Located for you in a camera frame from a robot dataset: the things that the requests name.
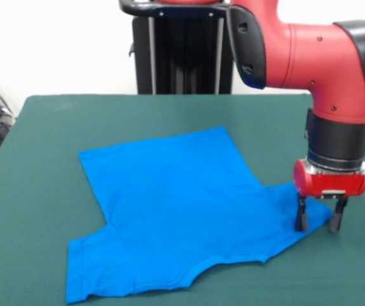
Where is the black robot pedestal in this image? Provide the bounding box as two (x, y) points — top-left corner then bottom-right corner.
(118, 0), (236, 95)

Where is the blue shirt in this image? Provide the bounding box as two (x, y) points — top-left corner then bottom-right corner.
(64, 126), (333, 304)

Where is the dark green tablecloth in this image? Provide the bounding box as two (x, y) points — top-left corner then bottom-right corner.
(0, 94), (365, 306)

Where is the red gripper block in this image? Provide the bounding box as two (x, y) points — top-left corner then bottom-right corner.
(293, 159), (365, 233)

